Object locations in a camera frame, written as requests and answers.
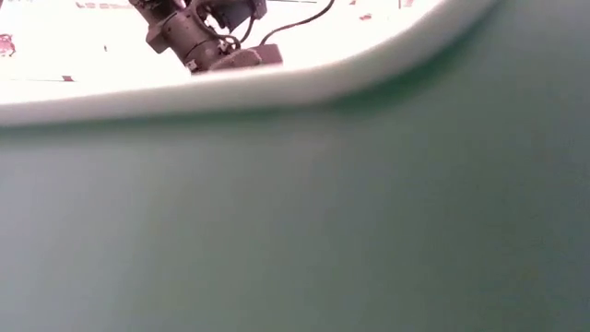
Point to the black hanging ceiling fixture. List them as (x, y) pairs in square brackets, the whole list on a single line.
[(6, 45)]

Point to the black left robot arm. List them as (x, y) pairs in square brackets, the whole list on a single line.
[(189, 37)]

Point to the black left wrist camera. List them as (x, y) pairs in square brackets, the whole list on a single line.
[(239, 11)]

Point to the grey-green plastic tray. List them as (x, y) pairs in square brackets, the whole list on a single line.
[(295, 230)]

